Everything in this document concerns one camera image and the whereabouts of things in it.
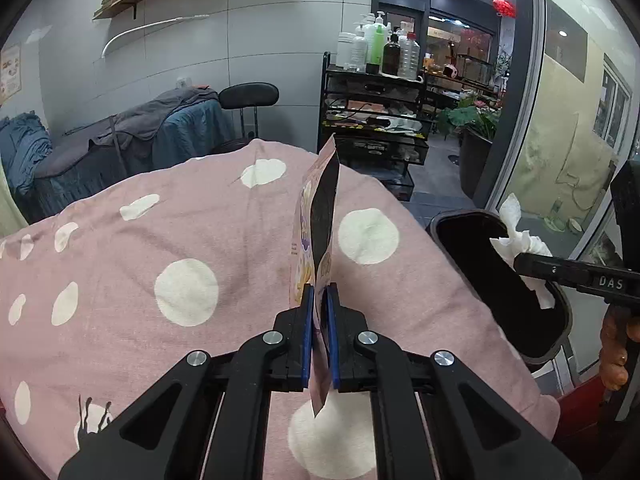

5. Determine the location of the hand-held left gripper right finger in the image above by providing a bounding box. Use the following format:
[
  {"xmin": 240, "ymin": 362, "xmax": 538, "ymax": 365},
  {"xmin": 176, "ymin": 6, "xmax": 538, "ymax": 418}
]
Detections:
[{"xmin": 324, "ymin": 284, "xmax": 583, "ymax": 480}]

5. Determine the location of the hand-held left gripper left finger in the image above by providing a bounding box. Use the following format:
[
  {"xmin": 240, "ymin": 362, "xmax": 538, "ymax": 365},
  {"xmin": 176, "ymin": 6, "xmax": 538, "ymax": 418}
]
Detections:
[{"xmin": 59, "ymin": 284, "xmax": 317, "ymax": 480}]

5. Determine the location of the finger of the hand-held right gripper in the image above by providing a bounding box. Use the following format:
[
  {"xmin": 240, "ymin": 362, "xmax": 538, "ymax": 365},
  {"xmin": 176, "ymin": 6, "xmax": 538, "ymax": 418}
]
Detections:
[{"xmin": 514, "ymin": 252, "xmax": 638, "ymax": 305}]

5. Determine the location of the white tissue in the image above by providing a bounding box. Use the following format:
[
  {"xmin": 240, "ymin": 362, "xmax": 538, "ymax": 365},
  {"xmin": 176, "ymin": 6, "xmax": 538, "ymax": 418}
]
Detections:
[{"xmin": 490, "ymin": 192, "xmax": 556, "ymax": 308}]

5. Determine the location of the black trash bin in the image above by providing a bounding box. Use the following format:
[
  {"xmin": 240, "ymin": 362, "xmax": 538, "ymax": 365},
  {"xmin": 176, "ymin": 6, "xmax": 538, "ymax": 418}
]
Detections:
[{"xmin": 427, "ymin": 209, "xmax": 573, "ymax": 366}]

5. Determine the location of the pink printed snack packet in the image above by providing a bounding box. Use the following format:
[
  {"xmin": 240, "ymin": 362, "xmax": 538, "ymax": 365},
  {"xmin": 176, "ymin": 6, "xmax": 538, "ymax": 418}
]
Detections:
[{"xmin": 289, "ymin": 132, "xmax": 342, "ymax": 418}]

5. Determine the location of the person's right hand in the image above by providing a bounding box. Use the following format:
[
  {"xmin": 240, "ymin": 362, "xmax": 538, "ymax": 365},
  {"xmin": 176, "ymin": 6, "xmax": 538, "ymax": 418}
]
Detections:
[{"xmin": 600, "ymin": 305, "xmax": 640, "ymax": 392}]

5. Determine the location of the dark plant pot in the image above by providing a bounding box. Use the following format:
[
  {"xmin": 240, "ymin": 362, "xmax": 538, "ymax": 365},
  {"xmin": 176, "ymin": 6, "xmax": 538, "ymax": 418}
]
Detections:
[{"xmin": 459, "ymin": 127, "xmax": 496, "ymax": 201}]

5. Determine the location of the red panel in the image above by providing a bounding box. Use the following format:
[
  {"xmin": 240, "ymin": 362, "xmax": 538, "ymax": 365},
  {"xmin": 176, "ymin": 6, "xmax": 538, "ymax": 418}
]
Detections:
[{"xmin": 555, "ymin": 375, "xmax": 616, "ymax": 446}]

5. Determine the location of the pink polka-dot blanket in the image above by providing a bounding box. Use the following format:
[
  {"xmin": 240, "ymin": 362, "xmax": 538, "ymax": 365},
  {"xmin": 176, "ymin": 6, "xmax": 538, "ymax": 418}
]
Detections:
[{"xmin": 0, "ymin": 139, "xmax": 561, "ymax": 480}]

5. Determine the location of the black mesh trolley cart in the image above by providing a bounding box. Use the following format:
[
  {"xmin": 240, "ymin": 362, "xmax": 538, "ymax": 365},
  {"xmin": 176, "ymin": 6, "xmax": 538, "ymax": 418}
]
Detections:
[{"xmin": 316, "ymin": 50, "xmax": 431, "ymax": 201}]

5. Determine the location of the massage bed with blue cover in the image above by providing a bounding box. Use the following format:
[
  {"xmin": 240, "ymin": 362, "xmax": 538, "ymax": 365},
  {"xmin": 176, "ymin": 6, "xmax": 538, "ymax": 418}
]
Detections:
[{"xmin": 0, "ymin": 87, "xmax": 236, "ymax": 226}]

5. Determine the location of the black salon chair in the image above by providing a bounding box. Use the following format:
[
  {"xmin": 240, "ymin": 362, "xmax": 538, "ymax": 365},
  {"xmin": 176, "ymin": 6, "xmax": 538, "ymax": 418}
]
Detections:
[{"xmin": 218, "ymin": 82, "xmax": 280, "ymax": 142}]

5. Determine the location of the clear plastic bottle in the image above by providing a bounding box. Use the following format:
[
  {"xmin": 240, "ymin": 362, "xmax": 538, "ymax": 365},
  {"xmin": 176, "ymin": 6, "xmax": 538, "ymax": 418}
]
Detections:
[{"xmin": 399, "ymin": 31, "xmax": 421, "ymax": 81}]

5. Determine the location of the grey blanket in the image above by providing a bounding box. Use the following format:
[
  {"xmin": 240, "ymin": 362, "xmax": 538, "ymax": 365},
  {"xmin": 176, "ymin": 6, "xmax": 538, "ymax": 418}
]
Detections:
[{"xmin": 35, "ymin": 87, "xmax": 221, "ymax": 181}]

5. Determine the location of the dark brown bottle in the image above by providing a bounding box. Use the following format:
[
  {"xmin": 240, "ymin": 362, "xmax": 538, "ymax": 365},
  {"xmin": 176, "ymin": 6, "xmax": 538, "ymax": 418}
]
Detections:
[{"xmin": 382, "ymin": 34, "xmax": 402, "ymax": 77}]

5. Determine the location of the white jar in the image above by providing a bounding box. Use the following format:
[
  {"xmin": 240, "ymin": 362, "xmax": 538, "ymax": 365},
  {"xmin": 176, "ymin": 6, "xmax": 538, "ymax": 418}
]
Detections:
[{"xmin": 336, "ymin": 32, "xmax": 357, "ymax": 70}]

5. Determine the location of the white pump bottle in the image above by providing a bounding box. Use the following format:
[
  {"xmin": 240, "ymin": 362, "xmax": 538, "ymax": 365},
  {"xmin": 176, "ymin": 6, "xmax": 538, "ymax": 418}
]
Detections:
[{"xmin": 350, "ymin": 22, "xmax": 370, "ymax": 72}]

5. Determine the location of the green pump bottle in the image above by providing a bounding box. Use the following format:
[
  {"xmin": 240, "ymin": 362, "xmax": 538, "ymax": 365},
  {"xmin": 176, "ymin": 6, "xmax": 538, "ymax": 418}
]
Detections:
[{"xmin": 365, "ymin": 11, "xmax": 388, "ymax": 68}]

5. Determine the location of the light green cloth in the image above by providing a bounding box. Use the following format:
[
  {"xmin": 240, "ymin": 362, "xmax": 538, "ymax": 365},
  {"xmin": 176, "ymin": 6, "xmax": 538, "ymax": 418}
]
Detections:
[{"xmin": 0, "ymin": 165, "xmax": 28, "ymax": 238}]

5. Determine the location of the white curved pipe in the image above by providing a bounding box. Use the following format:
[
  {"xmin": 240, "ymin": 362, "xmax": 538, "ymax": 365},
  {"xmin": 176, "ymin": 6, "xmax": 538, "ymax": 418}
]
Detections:
[{"xmin": 101, "ymin": 14, "xmax": 210, "ymax": 58}]

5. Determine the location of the grey door frame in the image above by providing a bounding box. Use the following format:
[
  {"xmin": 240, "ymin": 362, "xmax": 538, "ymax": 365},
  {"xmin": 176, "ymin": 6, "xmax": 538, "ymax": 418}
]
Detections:
[{"xmin": 472, "ymin": 0, "xmax": 548, "ymax": 208}]

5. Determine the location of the wall poster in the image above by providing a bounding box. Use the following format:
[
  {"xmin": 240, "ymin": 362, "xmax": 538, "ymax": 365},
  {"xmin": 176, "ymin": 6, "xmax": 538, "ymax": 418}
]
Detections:
[{"xmin": 0, "ymin": 45, "xmax": 22, "ymax": 101}]

